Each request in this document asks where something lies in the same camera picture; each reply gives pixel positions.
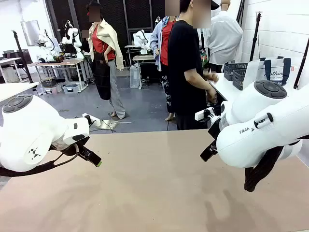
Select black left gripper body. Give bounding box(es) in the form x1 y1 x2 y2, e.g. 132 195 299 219
62 142 84 157

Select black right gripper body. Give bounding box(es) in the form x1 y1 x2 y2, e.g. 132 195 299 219
207 117 222 141

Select grey plastic lattice basket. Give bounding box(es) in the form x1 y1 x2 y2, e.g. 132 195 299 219
224 62 249 82
232 69 254 91

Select clear shopping bag navy handles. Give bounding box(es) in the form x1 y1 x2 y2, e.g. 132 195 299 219
242 57 292 90

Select person's right forearm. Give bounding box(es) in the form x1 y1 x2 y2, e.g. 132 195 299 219
184 69 211 94

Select person's right hand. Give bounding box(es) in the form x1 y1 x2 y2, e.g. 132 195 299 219
206 87 218 103

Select person's left hand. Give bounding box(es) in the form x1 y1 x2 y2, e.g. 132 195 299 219
204 72 220 83

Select shiny metal floor piece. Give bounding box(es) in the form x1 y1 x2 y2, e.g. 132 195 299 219
100 118 132 131

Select clear plastic storage bin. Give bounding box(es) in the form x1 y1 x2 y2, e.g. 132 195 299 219
62 83 82 95

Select person in black t-shirt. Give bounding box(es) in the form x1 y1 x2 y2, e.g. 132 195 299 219
167 0 221 131

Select white desk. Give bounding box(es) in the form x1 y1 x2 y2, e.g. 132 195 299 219
0 82 41 102

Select wooden top workbench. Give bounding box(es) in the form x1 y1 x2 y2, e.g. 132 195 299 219
27 58 88 93

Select tall clear plastic container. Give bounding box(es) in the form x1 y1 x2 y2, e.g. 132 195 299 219
129 63 142 89

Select black tripod with white top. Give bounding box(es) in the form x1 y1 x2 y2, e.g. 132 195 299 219
249 10 264 62

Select mannequin with blue shirt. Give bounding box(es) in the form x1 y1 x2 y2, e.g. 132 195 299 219
149 14 180 122

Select black tripod stand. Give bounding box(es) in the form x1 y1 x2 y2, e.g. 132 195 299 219
11 29 34 84

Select mannequin with cream jacket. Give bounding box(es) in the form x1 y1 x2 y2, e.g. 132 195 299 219
85 0 126 120

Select black slanted pole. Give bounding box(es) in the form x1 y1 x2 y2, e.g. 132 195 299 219
293 38 309 90

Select seated background person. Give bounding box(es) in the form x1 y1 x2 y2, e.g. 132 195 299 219
81 29 91 53

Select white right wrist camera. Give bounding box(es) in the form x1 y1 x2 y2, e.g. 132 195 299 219
195 107 216 122

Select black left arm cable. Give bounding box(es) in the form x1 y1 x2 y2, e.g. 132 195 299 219
0 144 81 177

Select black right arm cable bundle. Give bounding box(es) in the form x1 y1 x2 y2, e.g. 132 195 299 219
243 144 286 193

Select grey framed wall panel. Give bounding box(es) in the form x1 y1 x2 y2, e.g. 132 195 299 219
20 20 41 47

